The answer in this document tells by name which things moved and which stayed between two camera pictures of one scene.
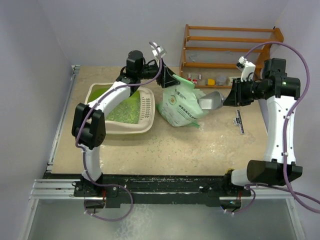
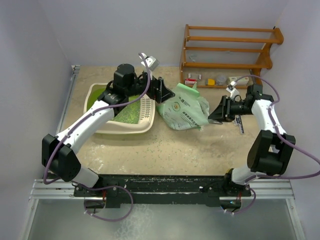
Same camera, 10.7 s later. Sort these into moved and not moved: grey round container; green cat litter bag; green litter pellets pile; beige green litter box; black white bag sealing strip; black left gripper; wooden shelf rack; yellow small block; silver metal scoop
Moved: black left gripper; green cat litter bag; silver metal scoop
Not moved: black white bag sealing strip; yellow small block; green litter pellets pile; grey round container; beige green litter box; wooden shelf rack
